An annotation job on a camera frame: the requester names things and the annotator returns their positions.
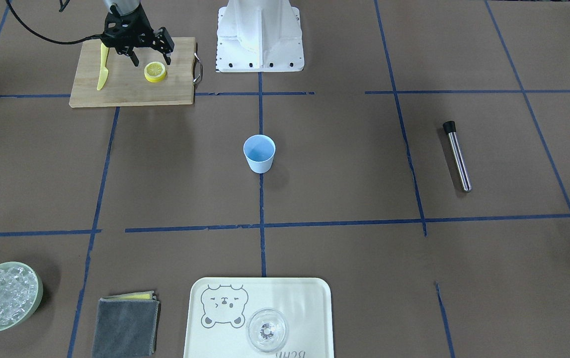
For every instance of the grey folded cloth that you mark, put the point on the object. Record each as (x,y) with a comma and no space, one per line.
(126,326)

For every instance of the green bowl of ice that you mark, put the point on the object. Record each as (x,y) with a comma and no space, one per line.
(21,292)

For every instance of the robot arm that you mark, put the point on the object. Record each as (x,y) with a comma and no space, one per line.
(124,7)

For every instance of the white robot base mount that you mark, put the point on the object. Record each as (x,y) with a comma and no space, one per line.
(259,36)

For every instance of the yellow plastic knife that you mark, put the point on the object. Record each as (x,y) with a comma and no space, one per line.
(103,74)

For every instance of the steel muddler black tip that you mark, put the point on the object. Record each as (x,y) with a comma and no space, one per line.
(450,129)

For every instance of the wooden cutting board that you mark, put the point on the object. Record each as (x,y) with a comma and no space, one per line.
(126,84)

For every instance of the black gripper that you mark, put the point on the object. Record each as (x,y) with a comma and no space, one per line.
(162,41)

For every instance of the cream bear serving tray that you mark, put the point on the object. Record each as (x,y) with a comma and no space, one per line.
(221,308)

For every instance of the clear wine glass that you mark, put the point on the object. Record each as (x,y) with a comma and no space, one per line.
(267,330)

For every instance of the yellow lemon half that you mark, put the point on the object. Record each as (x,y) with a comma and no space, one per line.
(155,72)

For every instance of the light blue paper cup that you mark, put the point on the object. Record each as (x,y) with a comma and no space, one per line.
(259,151)

